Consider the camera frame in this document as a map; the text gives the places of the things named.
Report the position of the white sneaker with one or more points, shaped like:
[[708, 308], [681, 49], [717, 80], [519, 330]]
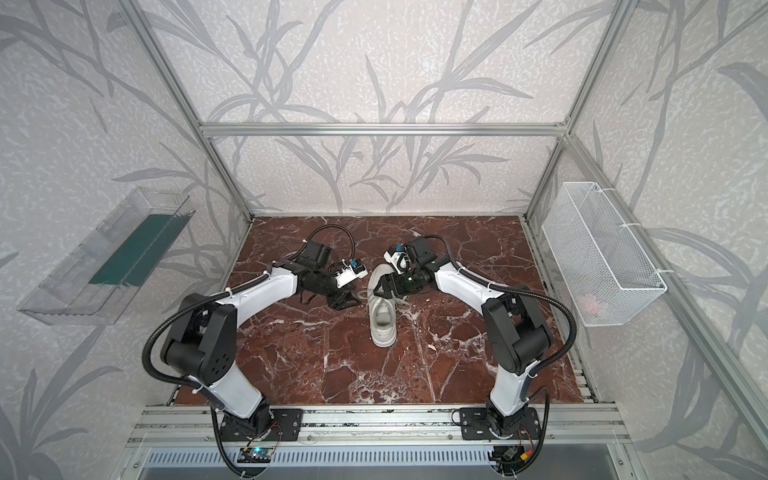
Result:
[[383, 330]]

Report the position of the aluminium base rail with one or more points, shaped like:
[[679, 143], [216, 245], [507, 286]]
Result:
[[368, 424]]

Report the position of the white wire mesh basket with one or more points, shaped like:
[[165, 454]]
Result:
[[597, 253]]

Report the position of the right aluminium corner post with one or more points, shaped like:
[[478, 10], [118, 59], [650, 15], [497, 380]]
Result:
[[618, 22]]

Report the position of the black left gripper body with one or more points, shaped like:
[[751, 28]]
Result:
[[338, 292]]

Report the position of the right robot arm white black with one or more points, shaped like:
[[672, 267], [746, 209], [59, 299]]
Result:
[[517, 329]]

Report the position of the green circuit board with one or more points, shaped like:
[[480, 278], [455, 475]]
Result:
[[255, 455]]

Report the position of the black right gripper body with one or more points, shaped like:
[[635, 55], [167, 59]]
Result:
[[391, 284]]

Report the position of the white shoelace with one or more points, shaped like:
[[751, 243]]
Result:
[[380, 306]]

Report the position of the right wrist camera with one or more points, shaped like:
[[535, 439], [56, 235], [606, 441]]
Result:
[[416, 253]]

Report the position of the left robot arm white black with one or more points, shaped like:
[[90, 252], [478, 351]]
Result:
[[197, 346]]

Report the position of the aluminium horizontal back bar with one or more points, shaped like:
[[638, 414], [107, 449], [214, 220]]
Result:
[[383, 129]]

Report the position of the clear plastic wall tray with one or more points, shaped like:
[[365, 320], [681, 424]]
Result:
[[95, 283]]

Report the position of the aluminium frame corner post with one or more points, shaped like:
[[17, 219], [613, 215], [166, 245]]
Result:
[[139, 24]]

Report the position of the pink item in basket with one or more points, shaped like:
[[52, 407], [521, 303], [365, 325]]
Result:
[[590, 305]]

